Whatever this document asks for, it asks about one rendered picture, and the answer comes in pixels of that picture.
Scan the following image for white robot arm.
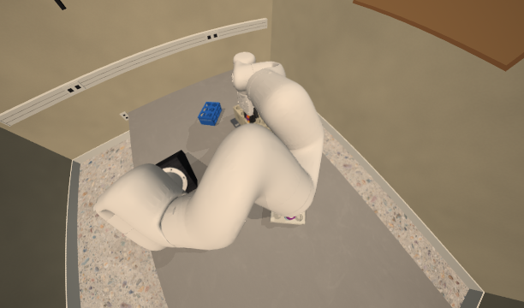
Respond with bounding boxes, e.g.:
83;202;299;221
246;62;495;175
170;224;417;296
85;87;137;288
95;52;324;251

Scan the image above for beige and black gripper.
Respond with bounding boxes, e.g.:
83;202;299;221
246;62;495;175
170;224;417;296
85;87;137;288
237;91;259;123

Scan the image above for beige tube rack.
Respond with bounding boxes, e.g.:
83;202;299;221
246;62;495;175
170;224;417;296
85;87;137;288
270;211;305;225

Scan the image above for blue tube rack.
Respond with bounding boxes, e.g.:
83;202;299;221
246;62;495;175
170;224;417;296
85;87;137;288
198;102;222;126

